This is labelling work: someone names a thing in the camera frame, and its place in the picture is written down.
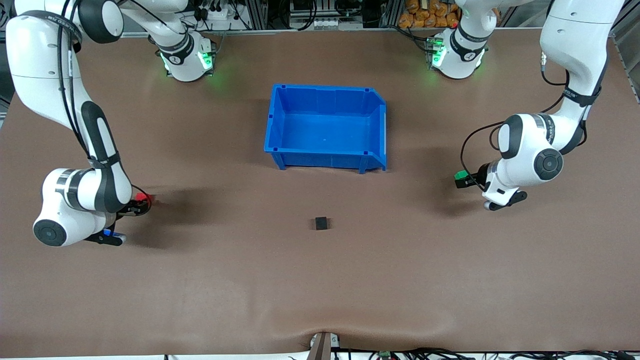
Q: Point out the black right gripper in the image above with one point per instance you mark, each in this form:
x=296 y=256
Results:
x=128 y=206

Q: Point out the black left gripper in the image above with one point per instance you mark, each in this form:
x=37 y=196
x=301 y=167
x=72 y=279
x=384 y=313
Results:
x=481 y=176

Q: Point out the green cube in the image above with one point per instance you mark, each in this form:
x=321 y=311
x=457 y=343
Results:
x=461 y=175

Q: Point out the red cube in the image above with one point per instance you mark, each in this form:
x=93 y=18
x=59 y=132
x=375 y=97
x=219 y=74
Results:
x=146 y=199

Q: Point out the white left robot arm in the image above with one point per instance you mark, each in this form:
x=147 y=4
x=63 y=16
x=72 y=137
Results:
x=570 y=30

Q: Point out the black cube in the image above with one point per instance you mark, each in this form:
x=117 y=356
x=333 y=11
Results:
x=321 y=223

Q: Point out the blue plastic storage bin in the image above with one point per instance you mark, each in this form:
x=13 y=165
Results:
x=325 y=130

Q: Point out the orange snack packets pile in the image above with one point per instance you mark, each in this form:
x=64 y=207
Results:
x=415 y=15

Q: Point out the white power strip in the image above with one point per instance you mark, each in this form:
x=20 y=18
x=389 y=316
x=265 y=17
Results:
x=220 y=15

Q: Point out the silver black electronics box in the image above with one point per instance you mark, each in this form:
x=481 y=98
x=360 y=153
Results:
x=325 y=22

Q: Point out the silver table edge rail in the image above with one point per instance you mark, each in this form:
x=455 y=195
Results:
x=300 y=31

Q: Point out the aluminium frame profile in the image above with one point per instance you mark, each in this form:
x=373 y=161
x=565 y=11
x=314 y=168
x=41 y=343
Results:
x=631 y=20

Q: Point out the brown camera mount bracket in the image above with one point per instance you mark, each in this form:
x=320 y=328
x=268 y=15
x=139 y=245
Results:
x=322 y=347

